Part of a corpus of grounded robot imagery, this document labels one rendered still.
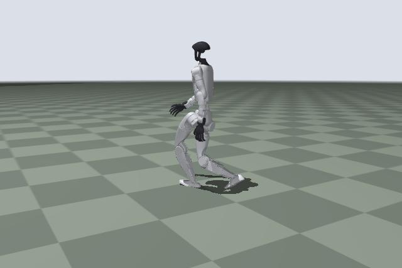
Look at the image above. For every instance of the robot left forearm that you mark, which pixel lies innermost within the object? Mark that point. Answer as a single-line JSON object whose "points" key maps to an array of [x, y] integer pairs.
{"points": [[201, 107]]}

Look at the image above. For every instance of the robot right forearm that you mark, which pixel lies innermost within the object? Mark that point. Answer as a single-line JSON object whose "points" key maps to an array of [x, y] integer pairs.
{"points": [[190, 102]]}

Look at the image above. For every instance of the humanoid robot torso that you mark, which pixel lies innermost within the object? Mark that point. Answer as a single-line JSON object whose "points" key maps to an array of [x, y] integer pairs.
{"points": [[208, 76]]}

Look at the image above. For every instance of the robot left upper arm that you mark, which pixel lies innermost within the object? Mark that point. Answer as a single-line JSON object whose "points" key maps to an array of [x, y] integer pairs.
{"points": [[197, 73]]}

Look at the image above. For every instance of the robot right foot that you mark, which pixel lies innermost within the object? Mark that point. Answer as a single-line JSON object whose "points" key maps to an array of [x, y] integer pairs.
{"points": [[234, 181]]}

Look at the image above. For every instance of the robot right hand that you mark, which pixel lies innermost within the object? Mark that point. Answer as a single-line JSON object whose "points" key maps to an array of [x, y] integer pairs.
{"points": [[178, 108]]}

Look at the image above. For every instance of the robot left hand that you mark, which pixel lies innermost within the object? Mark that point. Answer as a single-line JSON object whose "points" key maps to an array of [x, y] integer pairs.
{"points": [[199, 130]]}

